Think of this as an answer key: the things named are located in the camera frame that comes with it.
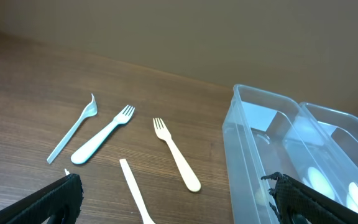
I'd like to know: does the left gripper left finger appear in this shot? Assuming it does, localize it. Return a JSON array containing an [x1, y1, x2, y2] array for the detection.
[[0, 174, 83, 224]]

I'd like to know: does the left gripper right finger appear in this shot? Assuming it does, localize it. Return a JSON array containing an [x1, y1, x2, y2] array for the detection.
[[261, 172, 358, 224]]

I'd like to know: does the left clear plastic container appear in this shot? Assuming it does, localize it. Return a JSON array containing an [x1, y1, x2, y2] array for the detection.
[[223, 84, 344, 223]]

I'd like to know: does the clear plastic container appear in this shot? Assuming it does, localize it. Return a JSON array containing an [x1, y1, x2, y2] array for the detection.
[[223, 84, 344, 223], [300, 102, 358, 213]]

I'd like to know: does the right clear plastic container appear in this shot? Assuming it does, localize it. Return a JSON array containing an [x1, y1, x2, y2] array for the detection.
[[300, 102, 358, 213]]

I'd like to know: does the white slim plastic fork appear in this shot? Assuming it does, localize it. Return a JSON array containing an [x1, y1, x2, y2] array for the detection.
[[119, 159, 155, 224]]

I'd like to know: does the thin clear plastic fork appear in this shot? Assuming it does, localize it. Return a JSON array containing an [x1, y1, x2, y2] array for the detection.
[[47, 94, 98, 164]]

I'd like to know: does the beige wooden fork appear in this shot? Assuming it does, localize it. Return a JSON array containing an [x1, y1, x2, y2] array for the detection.
[[153, 118, 201, 192]]

